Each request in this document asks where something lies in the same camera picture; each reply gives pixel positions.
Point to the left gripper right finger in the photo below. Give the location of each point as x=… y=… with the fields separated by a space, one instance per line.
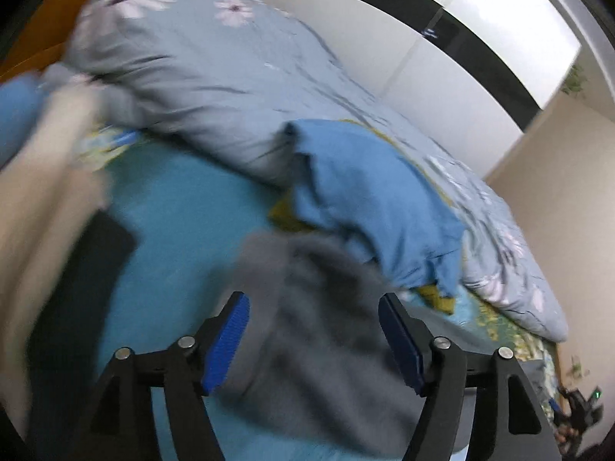
x=508 y=421

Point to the person's right hand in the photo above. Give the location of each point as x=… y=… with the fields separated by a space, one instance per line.
x=568 y=440

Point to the teal floral blanket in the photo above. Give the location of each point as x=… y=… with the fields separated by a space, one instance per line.
x=189 y=216

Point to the mustard yellow garment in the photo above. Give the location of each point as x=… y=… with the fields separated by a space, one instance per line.
x=288 y=211

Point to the blue cloth garment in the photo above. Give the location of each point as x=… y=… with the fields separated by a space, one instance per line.
x=370 y=201

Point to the beige cloth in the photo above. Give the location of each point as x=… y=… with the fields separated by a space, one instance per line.
x=47 y=199

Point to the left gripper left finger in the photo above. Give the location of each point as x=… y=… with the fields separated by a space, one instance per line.
x=118 y=423

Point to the white black-striped wardrobe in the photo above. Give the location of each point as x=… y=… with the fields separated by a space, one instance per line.
x=471 y=74

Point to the grey fleece garment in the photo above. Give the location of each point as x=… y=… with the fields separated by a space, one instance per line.
x=313 y=362

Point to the grey-blue daisy quilt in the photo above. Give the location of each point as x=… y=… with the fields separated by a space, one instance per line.
x=259 y=90

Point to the black garment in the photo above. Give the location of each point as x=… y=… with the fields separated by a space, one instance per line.
x=63 y=347

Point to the green plant on wardrobe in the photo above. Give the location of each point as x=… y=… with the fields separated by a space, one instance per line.
x=575 y=83

